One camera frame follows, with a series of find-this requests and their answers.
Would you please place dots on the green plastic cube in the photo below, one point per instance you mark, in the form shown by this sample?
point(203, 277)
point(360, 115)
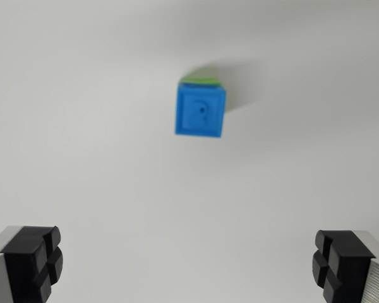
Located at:
point(203, 77)

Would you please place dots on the black silver gripper right finger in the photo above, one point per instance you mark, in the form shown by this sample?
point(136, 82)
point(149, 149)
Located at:
point(350, 268)

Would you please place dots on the black silver gripper left finger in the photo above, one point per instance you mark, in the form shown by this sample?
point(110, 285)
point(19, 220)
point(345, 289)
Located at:
point(22, 265)

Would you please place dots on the blue plastic cube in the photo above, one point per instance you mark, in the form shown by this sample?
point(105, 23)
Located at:
point(199, 110)

